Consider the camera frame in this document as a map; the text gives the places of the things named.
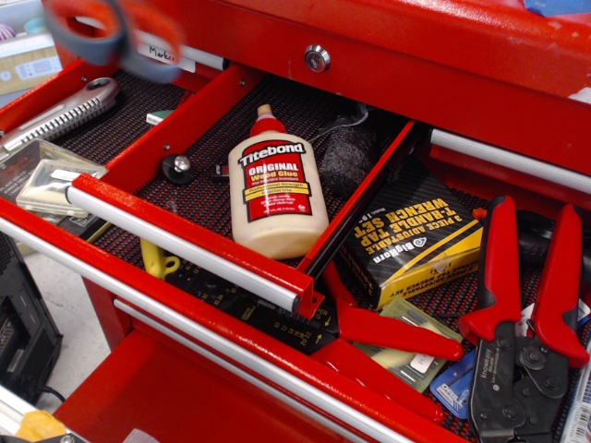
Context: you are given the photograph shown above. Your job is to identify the small green white box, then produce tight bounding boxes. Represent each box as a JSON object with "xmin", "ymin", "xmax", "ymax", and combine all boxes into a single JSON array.
[{"xmin": 146, "ymin": 110, "xmax": 174, "ymax": 126}]

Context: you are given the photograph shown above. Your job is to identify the red tool chest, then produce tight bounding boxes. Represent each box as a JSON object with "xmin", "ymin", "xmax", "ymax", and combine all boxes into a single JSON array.
[{"xmin": 40, "ymin": 0, "xmax": 591, "ymax": 443}]

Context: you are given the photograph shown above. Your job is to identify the clear plastic bit case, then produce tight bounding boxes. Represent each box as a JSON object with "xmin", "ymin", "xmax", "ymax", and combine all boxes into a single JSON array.
[{"xmin": 1, "ymin": 138, "xmax": 107, "ymax": 221}]

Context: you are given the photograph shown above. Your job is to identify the Titebond wood glue bottle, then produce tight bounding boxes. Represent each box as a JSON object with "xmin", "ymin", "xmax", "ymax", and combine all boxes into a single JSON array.
[{"xmin": 228, "ymin": 104, "xmax": 329, "ymax": 259}]

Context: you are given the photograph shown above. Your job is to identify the red small upper drawer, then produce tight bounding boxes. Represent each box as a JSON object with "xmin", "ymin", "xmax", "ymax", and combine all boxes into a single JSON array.
[{"xmin": 67, "ymin": 66, "xmax": 418, "ymax": 318}]

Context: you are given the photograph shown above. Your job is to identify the black steel wool roll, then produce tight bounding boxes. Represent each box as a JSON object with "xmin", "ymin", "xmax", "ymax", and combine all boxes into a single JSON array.
[{"xmin": 320, "ymin": 126, "xmax": 377, "ymax": 199}]

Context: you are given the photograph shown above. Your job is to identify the red handled wire stripper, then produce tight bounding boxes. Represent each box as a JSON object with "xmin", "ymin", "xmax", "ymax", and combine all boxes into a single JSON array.
[{"xmin": 164, "ymin": 257, "xmax": 463, "ymax": 361}]

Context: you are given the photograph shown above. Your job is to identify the clear case under pliers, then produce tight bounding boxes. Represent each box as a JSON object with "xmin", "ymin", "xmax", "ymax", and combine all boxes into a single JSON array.
[{"xmin": 354, "ymin": 298, "xmax": 462, "ymax": 392}]

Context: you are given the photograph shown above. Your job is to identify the black knob with silver screw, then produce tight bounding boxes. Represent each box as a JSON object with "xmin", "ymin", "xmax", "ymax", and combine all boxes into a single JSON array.
[{"xmin": 161, "ymin": 154, "xmax": 195, "ymax": 186}]

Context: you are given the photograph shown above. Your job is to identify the black yellow tap wrench box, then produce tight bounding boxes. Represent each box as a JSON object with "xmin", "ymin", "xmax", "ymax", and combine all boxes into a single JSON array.
[{"xmin": 340, "ymin": 159, "xmax": 482, "ymax": 310}]

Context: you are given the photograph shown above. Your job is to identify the white Markers label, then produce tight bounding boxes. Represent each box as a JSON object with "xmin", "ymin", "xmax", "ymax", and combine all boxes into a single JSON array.
[{"xmin": 138, "ymin": 42, "xmax": 195, "ymax": 72}]

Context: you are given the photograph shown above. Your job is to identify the red handled crimping pliers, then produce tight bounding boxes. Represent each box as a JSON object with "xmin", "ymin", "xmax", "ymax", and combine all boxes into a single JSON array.
[{"xmin": 458, "ymin": 195, "xmax": 591, "ymax": 443}]

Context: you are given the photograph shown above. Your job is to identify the silver ridged utility tool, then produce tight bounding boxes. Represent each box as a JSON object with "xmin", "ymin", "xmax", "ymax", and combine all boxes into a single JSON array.
[{"xmin": 1, "ymin": 78, "xmax": 120, "ymax": 161}]

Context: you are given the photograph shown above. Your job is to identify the black equipment box on floor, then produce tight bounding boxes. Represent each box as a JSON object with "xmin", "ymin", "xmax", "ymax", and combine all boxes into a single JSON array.
[{"xmin": 1, "ymin": 233, "xmax": 63, "ymax": 403}]

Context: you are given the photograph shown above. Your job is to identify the silver drawer lock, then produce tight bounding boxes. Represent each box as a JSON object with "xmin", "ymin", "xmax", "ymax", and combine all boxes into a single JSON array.
[{"xmin": 304, "ymin": 44, "xmax": 332, "ymax": 73}]

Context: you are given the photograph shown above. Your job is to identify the blue drill bit package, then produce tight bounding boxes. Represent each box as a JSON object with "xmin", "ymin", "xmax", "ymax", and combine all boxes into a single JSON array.
[{"xmin": 429, "ymin": 351, "xmax": 476, "ymax": 420}]

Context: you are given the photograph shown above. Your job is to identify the yellow handled tool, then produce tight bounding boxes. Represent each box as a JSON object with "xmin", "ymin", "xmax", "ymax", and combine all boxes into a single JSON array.
[{"xmin": 140, "ymin": 238, "xmax": 181, "ymax": 280}]

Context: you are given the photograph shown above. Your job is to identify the red grey handled scissors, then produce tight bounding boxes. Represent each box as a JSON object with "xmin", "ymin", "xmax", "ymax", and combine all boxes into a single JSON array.
[{"xmin": 45, "ymin": 1, "xmax": 184, "ymax": 83}]

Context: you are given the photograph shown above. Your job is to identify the red wide tool drawer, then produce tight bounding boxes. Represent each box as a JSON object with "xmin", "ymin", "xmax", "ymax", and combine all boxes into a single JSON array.
[{"xmin": 0, "ymin": 43, "xmax": 591, "ymax": 443}]

